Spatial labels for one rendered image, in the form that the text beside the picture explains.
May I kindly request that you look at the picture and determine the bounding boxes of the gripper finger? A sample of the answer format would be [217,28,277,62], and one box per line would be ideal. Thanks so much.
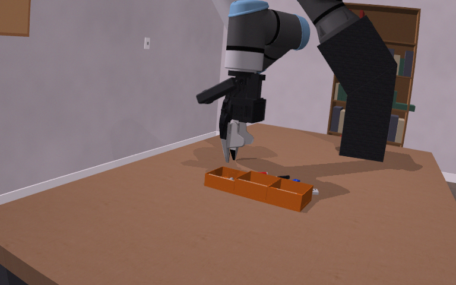
[219,105,245,163]
[230,120,254,160]

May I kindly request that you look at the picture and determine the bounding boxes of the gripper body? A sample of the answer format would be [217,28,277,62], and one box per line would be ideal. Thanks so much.
[222,70,266,124]

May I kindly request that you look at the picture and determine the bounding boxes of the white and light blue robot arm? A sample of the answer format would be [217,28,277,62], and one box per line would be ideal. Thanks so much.
[196,0,360,104]

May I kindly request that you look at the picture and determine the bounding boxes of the orange bin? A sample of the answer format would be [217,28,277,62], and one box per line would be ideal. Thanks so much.
[204,166,314,212]

